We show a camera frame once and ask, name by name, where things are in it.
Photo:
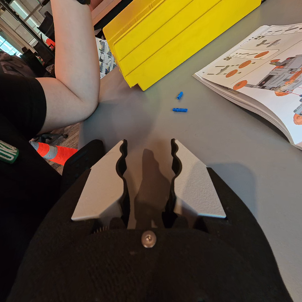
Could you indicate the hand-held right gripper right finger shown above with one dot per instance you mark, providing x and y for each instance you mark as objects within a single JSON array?
[{"x": 195, "y": 186}]

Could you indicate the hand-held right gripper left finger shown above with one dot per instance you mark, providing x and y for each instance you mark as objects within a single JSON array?
[{"x": 101, "y": 186}]

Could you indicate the long blue peg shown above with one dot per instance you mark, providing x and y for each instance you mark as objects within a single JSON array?
[{"x": 179, "y": 110}]

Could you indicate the short blue peg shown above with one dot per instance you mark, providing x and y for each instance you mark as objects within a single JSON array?
[{"x": 180, "y": 95}]

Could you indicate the instruction booklet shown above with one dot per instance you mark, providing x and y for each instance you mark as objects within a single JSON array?
[{"x": 259, "y": 99}]

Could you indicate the yellow plastic bin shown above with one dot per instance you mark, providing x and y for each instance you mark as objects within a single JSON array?
[{"x": 165, "y": 35}]

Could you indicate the person's left forearm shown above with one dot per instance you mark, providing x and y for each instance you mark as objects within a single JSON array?
[{"x": 75, "y": 59}]

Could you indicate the grey desk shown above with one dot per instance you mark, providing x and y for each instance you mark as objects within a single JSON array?
[{"x": 224, "y": 141}]

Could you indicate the orange traffic cone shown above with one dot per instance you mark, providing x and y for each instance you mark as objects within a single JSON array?
[
  {"x": 50, "y": 44},
  {"x": 54, "y": 152}
]

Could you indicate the black chair base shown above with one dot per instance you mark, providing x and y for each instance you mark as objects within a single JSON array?
[{"x": 50, "y": 136}]

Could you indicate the person's black shirt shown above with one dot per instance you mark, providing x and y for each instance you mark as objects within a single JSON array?
[{"x": 18, "y": 188}]

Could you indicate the printed photo leaflet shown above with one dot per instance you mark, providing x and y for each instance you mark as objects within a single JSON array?
[{"x": 106, "y": 59}]

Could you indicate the black office chair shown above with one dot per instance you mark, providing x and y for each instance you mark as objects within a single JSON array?
[{"x": 47, "y": 26}]

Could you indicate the large window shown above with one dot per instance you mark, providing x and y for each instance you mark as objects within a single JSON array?
[{"x": 7, "y": 43}]

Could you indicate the brown table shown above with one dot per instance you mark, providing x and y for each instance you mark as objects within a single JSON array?
[{"x": 103, "y": 14}]

